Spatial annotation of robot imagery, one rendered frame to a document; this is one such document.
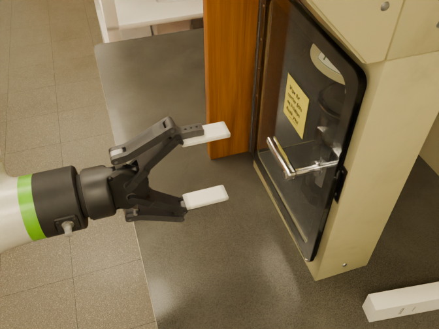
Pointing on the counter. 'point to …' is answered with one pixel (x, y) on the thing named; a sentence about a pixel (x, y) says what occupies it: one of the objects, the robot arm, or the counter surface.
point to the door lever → (289, 173)
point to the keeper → (340, 184)
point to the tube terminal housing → (381, 139)
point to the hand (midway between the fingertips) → (219, 164)
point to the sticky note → (295, 106)
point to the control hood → (358, 24)
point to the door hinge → (255, 73)
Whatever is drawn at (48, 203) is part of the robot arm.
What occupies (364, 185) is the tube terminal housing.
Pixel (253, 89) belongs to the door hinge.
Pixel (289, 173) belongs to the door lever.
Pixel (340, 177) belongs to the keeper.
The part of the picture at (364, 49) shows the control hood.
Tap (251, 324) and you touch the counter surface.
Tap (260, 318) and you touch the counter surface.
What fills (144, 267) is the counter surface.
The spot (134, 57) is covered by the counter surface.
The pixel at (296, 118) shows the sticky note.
